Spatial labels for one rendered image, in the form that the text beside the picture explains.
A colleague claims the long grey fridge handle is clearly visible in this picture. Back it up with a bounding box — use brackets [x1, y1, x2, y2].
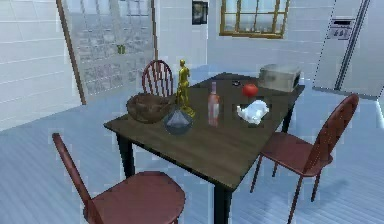
[334, 0, 372, 92]

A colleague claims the yellow framed window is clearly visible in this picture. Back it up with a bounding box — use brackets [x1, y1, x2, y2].
[218, 0, 291, 40]

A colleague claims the brown framed glass door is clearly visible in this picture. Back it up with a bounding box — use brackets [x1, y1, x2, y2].
[55, 0, 159, 106]

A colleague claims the dark wooden dining table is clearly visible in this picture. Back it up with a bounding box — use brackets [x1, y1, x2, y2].
[103, 71, 306, 224]

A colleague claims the grey metal toaster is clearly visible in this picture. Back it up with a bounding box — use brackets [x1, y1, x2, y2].
[258, 63, 302, 93]

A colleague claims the red wooden chair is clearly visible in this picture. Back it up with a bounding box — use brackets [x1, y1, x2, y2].
[141, 59, 175, 98]
[51, 132, 187, 224]
[249, 93, 360, 224]

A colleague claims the dark glass round vase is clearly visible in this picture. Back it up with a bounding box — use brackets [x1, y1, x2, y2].
[162, 108, 194, 137]

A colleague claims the white crumpled cloth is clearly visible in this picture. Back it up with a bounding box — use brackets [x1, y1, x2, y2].
[236, 99, 270, 126]

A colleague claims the white fridge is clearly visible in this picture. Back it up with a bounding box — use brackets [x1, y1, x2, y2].
[311, 0, 384, 101]

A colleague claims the gold human statuette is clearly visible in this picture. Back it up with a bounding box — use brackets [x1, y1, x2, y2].
[175, 59, 197, 119]

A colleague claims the dark framed wall picture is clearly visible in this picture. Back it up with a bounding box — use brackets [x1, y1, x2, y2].
[191, 0, 209, 26]

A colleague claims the pink glass bottle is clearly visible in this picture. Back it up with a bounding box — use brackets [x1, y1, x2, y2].
[207, 81, 221, 128]

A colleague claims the brown wooden bowl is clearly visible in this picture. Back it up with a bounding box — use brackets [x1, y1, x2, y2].
[125, 92, 177, 125]

